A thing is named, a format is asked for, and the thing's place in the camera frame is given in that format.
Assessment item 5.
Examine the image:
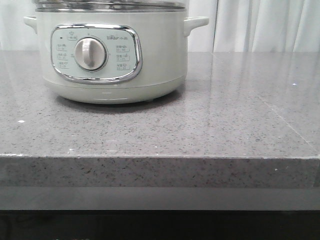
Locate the pale green electric cooking pot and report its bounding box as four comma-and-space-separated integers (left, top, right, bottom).
23, 9, 209, 104

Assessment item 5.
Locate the white curtain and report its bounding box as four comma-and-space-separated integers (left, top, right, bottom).
0, 0, 320, 53

